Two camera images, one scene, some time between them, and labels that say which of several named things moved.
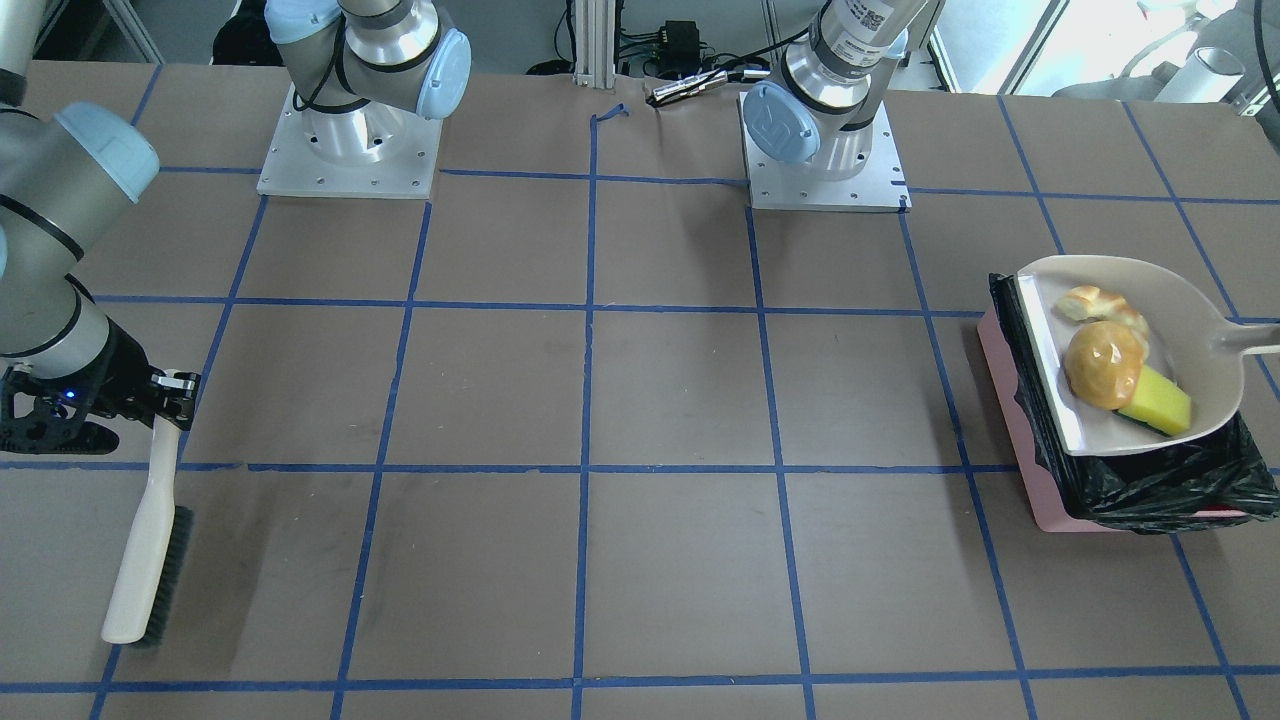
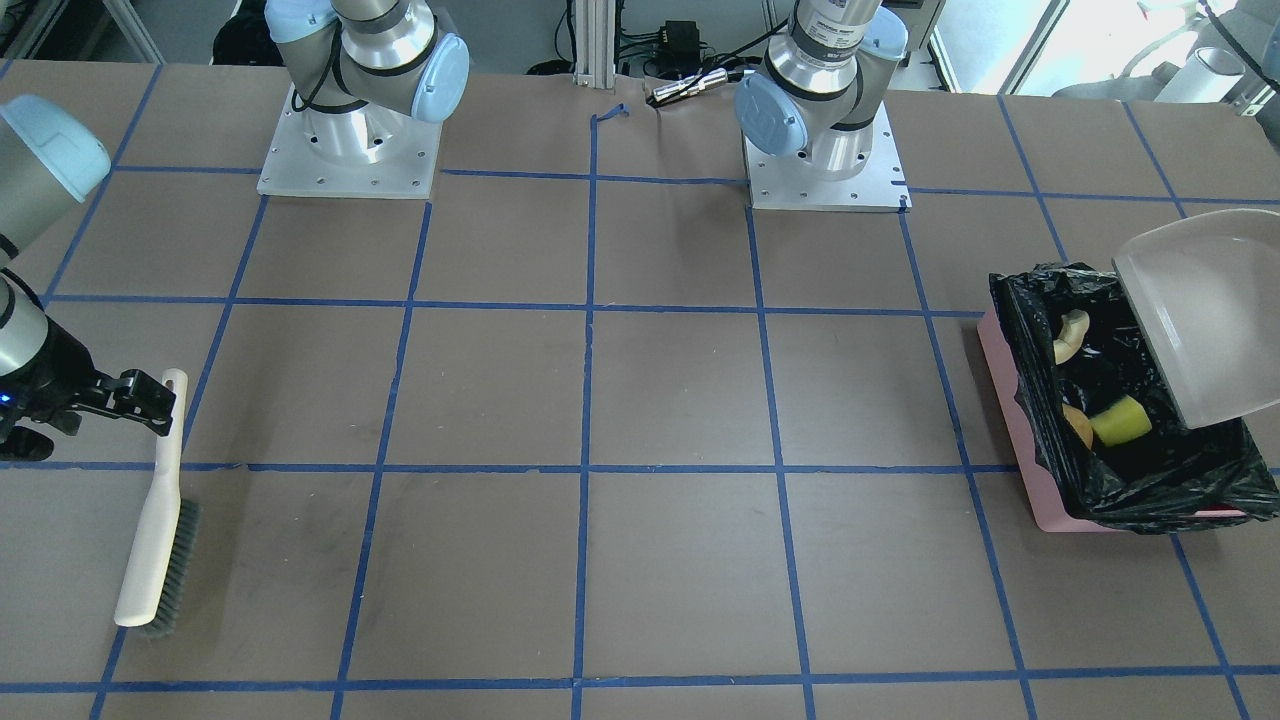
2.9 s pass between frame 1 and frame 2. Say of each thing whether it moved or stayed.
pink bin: stayed
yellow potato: moved
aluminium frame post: stayed
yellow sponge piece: moved
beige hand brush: moved
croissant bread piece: moved
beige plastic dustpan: moved
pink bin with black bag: stayed
